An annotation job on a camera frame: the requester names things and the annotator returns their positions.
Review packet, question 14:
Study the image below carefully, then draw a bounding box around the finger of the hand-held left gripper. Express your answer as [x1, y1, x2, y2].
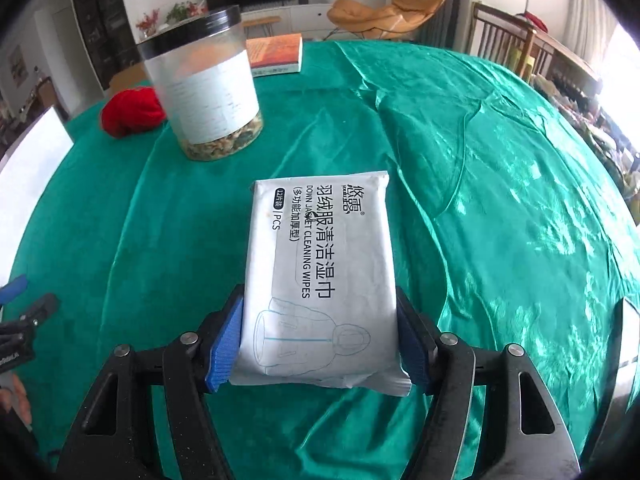
[0, 281, 28, 307]
[17, 294, 61, 332]

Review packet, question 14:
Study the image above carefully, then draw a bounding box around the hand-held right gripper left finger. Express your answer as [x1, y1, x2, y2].
[55, 284, 246, 480]

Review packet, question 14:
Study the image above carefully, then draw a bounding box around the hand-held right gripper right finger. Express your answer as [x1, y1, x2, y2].
[395, 285, 583, 480]

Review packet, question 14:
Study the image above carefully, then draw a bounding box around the white wet wipes pack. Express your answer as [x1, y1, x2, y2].
[229, 170, 413, 398]

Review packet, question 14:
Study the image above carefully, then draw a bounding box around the person's left hand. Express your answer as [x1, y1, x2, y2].
[0, 374, 33, 433]

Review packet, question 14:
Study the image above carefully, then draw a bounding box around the white box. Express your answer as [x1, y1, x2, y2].
[0, 105, 76, 211]

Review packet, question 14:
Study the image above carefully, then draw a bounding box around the green satin tablecloth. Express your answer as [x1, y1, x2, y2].
[0, 40, 640, 480]

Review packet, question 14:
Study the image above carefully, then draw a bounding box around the red knitted item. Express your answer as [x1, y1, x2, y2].
[101, 87, 168, 139]

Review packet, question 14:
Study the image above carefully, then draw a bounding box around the white tablet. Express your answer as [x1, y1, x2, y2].
[597, 296, 640, 413]

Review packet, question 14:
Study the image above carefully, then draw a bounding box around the clear plastic jar black lid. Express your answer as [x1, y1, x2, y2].
[137, 5, 264, 162]

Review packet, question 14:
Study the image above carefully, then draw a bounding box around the dark bookshelf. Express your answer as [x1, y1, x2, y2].
[67, 0, 143, 93]

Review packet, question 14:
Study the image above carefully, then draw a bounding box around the orange book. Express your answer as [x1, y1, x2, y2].
[245, 33, 304, 79]

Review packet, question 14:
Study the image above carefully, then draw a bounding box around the pile of assorted clutter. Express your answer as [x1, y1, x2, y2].
[532, 72, 640, 196]

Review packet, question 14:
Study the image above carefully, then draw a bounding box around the red flower bouquet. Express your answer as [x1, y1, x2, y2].
[136, 9, 161, 38]

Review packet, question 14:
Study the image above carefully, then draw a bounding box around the small wooden side table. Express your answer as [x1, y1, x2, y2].
[242, 16, 283, 41]

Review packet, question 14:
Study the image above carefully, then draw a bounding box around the green leafy houseplant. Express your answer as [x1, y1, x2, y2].
[166, 1, 208, 23]

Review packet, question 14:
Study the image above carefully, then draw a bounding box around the wooden slatted chair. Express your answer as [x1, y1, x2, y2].
[472, 2, 601, 96]

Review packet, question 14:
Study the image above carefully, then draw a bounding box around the orange lounge chair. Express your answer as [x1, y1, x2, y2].
[327, 0, 447, 43]

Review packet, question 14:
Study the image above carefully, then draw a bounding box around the grey curtain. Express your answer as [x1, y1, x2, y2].
[425, 0, 473, 51]

